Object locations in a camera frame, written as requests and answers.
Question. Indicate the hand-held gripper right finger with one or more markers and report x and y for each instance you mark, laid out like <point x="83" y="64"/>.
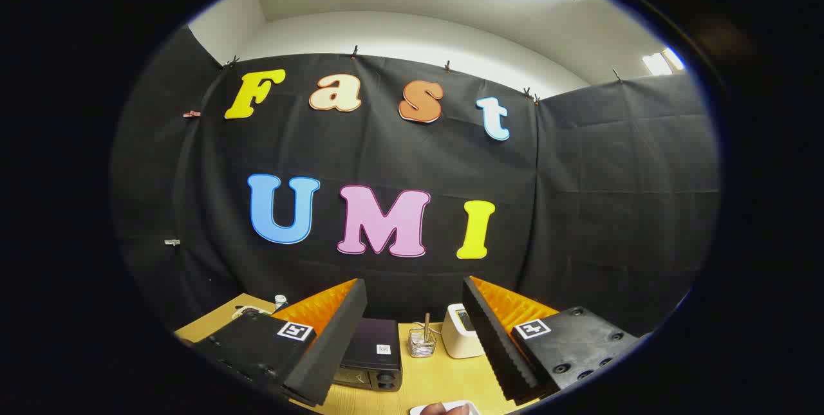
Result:
<point x="492" y="338"/>

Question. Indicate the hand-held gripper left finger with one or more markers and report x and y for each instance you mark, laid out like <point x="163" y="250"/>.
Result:
<point x="335" y="338"/>

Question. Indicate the black toaster oven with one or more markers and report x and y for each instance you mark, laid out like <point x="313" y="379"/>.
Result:
<point x="373" y="344"/>

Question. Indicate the white square plate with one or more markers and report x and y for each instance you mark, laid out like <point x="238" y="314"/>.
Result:
<point x="474" y="407"/>

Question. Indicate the white toaster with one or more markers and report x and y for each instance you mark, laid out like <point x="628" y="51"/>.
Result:
<point x="456" y="338"/>

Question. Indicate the small white bottle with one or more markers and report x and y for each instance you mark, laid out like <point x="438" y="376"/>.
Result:
<point x="280" y="303"/>

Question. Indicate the wooden stick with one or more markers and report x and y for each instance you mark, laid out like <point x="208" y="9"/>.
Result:
<point x="427" y="325"/>

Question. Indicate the clear utensil holder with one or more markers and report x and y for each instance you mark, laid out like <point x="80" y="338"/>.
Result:
<point x="421" y="345"/>

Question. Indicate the white tray of beans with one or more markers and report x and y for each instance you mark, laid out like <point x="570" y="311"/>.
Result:
<point x="248" y="311"/>

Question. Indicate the black backdrop cloth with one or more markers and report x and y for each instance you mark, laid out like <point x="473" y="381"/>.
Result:
<point x="579" y="209"/>

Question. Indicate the row of dark backdrop clips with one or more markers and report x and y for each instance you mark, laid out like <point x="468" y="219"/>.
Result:
<point x="354" y="53"/>

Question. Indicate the small ceiling light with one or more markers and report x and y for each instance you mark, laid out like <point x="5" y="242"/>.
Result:
<point x="660" y="62"/>

